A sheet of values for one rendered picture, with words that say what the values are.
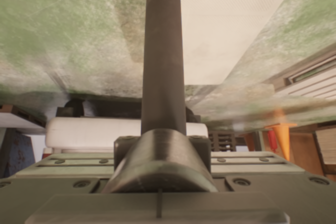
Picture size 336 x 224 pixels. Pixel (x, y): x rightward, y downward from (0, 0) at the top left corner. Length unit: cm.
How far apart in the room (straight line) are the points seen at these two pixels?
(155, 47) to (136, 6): 72
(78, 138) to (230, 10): 140
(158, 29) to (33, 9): 91
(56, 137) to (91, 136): 26
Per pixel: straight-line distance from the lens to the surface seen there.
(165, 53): 16
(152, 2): 21
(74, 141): 164
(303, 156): 587
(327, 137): 445
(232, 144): 503
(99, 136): 160
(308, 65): 161
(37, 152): 580
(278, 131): 415
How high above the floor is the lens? 64
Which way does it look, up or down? 19 degrees down
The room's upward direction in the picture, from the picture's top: 179 degrees clockwise
